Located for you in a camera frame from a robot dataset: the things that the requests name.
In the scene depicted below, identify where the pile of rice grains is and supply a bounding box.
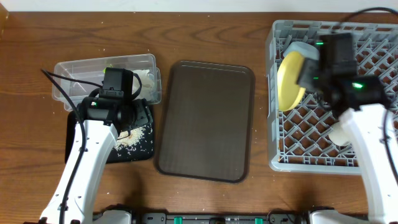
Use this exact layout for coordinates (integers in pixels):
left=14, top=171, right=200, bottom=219
left=113, top=68, right=156, bottom=154

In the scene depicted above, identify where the pale green cup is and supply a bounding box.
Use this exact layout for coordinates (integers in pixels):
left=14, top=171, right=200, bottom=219
left=328, top=122, right=349, bottom=146

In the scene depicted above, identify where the yellow plate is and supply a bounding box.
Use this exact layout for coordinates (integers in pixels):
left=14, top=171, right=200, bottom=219
left=277, top=51, right=305, bottom=111

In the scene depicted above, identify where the light blue bowl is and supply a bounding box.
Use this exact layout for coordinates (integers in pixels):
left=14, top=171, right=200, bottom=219
left=283, top=41, right=320, bottom=60

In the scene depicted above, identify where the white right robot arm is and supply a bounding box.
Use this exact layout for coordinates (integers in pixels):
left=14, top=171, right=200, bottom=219
left=289, top=58, right=397, bottom=223

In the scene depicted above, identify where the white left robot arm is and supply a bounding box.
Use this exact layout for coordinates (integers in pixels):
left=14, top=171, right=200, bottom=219
left=39, top=97, right=153, bottom=223

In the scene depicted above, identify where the black waste tray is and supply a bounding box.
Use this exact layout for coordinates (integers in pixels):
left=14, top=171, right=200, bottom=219
left=80, top=120, right=155, bottom=165

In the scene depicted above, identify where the clear plastic waste bin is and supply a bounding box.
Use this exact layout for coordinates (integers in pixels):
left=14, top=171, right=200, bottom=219
left=54, top=54, right=162, bottom=105

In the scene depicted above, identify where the grey plastic dishwasher rack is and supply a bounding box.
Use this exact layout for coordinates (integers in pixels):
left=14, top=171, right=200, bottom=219
left=266, top=20, right=397, bottom=175

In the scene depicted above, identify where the dark brown serving tray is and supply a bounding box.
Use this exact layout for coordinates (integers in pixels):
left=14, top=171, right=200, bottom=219
left=155, top=60, right=255, bottom=184

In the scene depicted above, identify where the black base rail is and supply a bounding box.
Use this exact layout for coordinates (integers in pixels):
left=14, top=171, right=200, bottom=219
left=93, top=205, right=312, bottom=224

